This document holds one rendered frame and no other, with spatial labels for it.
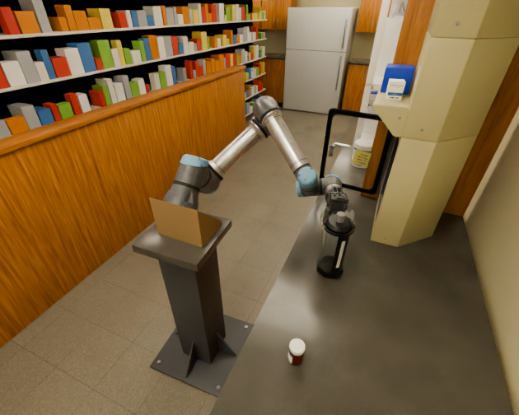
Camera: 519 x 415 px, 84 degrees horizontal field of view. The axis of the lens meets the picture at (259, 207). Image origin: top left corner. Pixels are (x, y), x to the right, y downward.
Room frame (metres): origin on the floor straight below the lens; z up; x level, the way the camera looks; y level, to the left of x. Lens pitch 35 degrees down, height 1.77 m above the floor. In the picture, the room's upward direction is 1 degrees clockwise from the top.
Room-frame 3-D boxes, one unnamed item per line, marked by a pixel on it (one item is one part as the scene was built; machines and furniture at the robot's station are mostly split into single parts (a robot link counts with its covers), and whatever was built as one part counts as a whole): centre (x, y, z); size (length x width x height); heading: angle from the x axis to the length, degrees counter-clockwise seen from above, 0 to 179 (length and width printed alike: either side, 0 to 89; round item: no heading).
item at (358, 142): (1.33, -0.46, 1.19); 0.30 x 0.01 x 0.40; 62
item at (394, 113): (1.13, -0.50, 1.46); 0.32 x 0.12 x 0.10; 157
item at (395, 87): (1.09, -0.48, 1.54); 0.05 x 0.05 x 0.06; 75
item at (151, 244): (1.01, 0.34, 0.92); 0.32 x 0.32 x 0.04; 70
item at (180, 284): (1.01, 0.34, 0.45); 0.48 x 0.48 x 0.90; 70
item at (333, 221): (0.78, -0.27, 1.18); 0.09 x 0.09 x 0.07
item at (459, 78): (1.06, -0.67, 1.32); 0.32 x 0.25 x 0.77; 157
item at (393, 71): (1.20, -0.53, 1.55); 0.10 x 0.10 x 0.09; 67
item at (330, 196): (0.92, -0.29, 1.17); 0.12 x 0.08 x 0.09; 172
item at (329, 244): (0.78, -0.27, 1.07); 0.11 x 0.11 x 0.21
